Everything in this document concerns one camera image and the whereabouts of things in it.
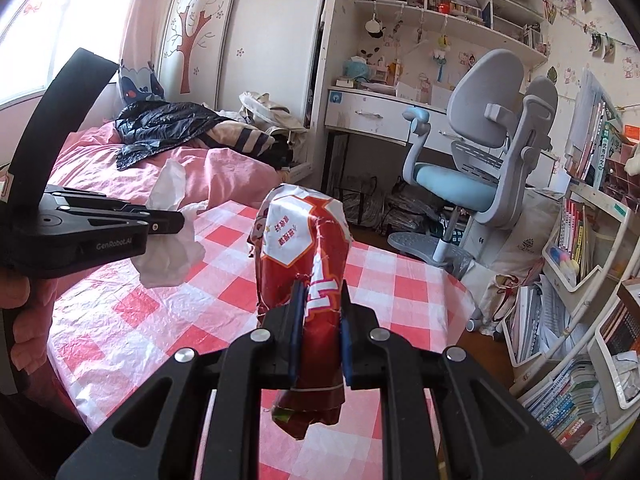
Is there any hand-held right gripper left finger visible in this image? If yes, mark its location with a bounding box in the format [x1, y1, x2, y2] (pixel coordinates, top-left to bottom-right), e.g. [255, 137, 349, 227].
[55, 280, 306, 480]

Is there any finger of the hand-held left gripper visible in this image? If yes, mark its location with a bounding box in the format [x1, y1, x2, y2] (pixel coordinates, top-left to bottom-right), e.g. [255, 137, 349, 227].
[44, 185, 187, 236]

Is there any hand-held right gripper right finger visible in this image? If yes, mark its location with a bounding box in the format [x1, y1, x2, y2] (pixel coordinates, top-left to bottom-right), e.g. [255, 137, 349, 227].
[339, 305, 586, 480]

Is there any white tissue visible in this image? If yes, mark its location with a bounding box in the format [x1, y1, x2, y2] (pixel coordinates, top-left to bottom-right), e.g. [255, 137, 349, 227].
[139, 159, 210, 288]

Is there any red snack wrapper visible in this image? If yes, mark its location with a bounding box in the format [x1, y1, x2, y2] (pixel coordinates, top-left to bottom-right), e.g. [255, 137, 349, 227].
[249, 183, 355, 441]

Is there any person's left hand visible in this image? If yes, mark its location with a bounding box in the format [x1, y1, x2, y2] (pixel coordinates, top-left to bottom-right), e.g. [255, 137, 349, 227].
[0, 266, 55, 377]

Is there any pink bed cover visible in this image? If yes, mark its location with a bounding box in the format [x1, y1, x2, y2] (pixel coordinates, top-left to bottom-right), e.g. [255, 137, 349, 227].
[47, 122, 281, 281]

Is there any red white checkered tablecloth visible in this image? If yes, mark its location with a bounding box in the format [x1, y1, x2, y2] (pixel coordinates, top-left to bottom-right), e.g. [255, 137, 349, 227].
[47, 199, 476, 480]

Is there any black puffer jacket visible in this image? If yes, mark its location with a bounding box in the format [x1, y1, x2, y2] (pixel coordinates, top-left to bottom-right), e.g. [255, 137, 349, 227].
[115, 100, 236, 171]

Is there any beige navy striped pillow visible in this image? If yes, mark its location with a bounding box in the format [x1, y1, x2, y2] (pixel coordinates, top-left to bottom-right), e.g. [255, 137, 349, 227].
[205, 122, 276, 157]

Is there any whale print cushion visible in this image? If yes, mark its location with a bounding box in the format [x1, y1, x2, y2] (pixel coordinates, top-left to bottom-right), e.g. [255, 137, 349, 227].
[118, 60, 166, 106]

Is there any clear black-trimmed storage bag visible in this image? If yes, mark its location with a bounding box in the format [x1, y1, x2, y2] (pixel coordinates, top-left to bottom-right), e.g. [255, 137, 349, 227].
[387, 180, 446, 236]
[345, 175, 383, 226]

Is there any beige canvas tote bag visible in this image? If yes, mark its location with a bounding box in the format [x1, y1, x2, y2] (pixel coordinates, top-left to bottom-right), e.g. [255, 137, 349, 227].
[237, 91, 308, 133]

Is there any white wardrobe with tree decal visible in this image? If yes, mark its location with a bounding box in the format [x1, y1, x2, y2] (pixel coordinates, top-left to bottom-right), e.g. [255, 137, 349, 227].
[152, 0, 336, 111]

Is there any white rolling book cart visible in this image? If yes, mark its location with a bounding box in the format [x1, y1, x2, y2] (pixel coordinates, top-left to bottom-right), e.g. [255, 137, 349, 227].
[500, 180, 640, 466]

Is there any white desk drawer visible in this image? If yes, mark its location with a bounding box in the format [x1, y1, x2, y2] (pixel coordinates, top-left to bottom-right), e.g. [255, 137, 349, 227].
[325, 89, 413, 146]

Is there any bright window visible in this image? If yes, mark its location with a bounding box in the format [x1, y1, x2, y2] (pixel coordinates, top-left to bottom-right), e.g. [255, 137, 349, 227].
[0, 0, 131, 106]

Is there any white desk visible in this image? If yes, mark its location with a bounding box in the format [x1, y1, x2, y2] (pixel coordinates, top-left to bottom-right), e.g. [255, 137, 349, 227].
[320, 85, 558, 191]

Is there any teal plush toy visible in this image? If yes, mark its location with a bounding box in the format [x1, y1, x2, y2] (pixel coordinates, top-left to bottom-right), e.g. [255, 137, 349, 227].
[342, 56, 373, 81]

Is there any grey blue desk chair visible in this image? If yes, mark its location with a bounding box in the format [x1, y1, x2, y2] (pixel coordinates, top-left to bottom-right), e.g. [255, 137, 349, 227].
[387, 49, 560, 267]

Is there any hanging plush toy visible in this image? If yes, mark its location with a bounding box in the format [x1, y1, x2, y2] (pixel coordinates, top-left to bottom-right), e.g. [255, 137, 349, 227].
[430, 34, 453, 83]

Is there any row of upright books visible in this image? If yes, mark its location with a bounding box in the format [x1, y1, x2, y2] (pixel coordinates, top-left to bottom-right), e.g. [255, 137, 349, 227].
[565, 67, 626, 186]

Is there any white bag with red straps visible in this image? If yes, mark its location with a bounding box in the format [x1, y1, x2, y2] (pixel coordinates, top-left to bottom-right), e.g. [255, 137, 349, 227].
[480, 272, 521, 336]

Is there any string of hanging photos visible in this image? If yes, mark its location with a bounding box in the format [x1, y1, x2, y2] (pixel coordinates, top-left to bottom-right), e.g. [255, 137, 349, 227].
[542, 0, 640, 81]

